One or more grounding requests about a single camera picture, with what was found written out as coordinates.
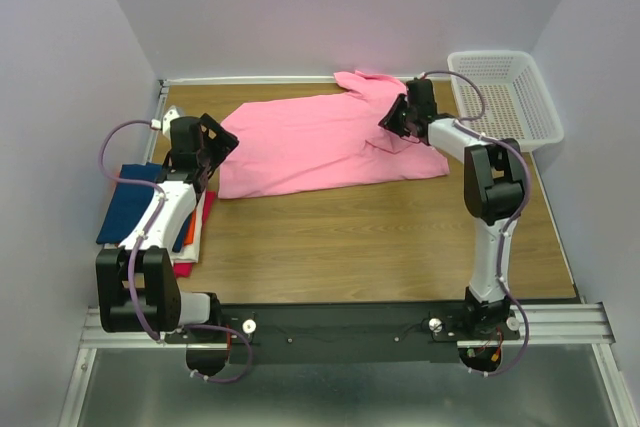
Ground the pink t shirt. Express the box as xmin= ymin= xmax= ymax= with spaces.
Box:
xmin=218 ymin=71 xmax=450 ymax=199

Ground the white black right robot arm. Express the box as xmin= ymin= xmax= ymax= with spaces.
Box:
xmin=379 ymin=77 xmax=531 ymax=339

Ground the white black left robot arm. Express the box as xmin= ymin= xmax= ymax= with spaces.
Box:
xmin=95 ymin=107 xmax=239 ymax=342

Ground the folded navy blue t shirt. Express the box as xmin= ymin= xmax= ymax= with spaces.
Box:
xmin=96 ymin=163 xmax=161 ymax=245

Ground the white plastic basket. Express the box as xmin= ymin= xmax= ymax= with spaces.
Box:
xmin=447 ymin=50 xmax=564 ymax=152

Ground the folded white t shirt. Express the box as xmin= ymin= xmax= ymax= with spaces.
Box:
xmin=170 ymin=191 xmax=216 ymax=263

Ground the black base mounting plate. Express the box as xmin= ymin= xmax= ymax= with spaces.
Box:
xmin=166 ymin=301 xmax=521 ymax=377

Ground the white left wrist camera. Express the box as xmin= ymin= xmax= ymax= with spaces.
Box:
xmin=150 ymin=105 xmax=185 ymax=140

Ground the aluminium frame rail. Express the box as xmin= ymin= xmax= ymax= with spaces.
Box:
xmin=61 ymin=303 xmax=617 ymax=426

